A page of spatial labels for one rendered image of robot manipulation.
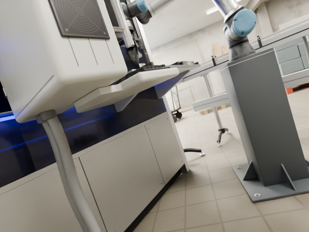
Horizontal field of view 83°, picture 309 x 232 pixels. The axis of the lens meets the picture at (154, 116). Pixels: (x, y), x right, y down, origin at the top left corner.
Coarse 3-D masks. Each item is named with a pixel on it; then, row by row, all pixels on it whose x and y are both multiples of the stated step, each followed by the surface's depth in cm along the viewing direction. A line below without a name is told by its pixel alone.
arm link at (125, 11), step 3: (120, 3) 104; (123, 3) 105; (123, 6) 104; (123, 9) 103; (126, 9) 103; (126, 12) 104; (126, 15) 105; (129, 15) 105; (126, 18) 105; (129, 18) 106
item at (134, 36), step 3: (132, 30) 108; (132, 33) 109; (135, 33) 111; (132, 36) 109; (135, 36) 110; (132, 39) 105; (135, 39) 107; (138, 39) 109; (138, 42) 110; (141, 42) 111; (138, 45) 110; (141, 45) 110; (132, 48) 109; (138, 48) 112
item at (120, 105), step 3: (132, 96) 102; (123, 99) 107; (126, 99) 105; (129, 99) 104; (117, 102) 110; (120, 102) 109; (123, 102) 108; (126, 102) 106; (129, 102) 108; (117, 105) 111; (120, 105) 110; (123, 105) 108; (126, 105) 110; (117, 108) 112; (120, 108) 110; (123, 108) 111; (117, 111) 112
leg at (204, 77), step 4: (200, 76) 214; (204, 76) 212; (204, 80) 213; (208, 84) 213; (208, 88) 213; (208, 92) 214; (212, 96) 214; (212, 108) 217; (216, 108) 215; (216, 112) 215; (216, 116) 216; (216, 120) 218; (220, 120) 217; (220, 124) 216; (220, 128) 217
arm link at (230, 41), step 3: (225, 27) 107; (225, 30) 108; (225, 33) 109; (225, 36) 110; (228, 36) 105; (246, 36) 105; (228, 39) 108; (231, 39) 104; (243, 39) 104; (246, 39) 105; (228, 42) 109; (231, 42) 107; (234, 42) 106; (237, 42) 105; (228, 45) 110; (231, 45) 108
